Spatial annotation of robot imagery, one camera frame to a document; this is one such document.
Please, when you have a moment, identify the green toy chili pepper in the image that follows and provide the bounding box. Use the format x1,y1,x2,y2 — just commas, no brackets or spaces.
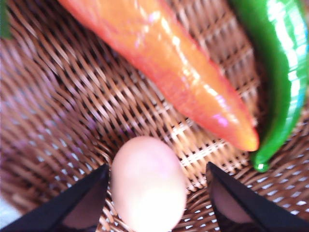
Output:
230,0,309,173

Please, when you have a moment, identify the brown wicker basket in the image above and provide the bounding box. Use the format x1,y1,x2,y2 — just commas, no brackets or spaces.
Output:
0,0,309,232

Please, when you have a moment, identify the brown egg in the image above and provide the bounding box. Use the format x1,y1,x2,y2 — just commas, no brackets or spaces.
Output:
111,136,187,232

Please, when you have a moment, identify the orange toy carrot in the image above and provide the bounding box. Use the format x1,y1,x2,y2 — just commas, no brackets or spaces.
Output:
58,0,259,151

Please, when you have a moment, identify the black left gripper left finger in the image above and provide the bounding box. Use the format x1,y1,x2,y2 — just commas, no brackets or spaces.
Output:
0,164,109,232

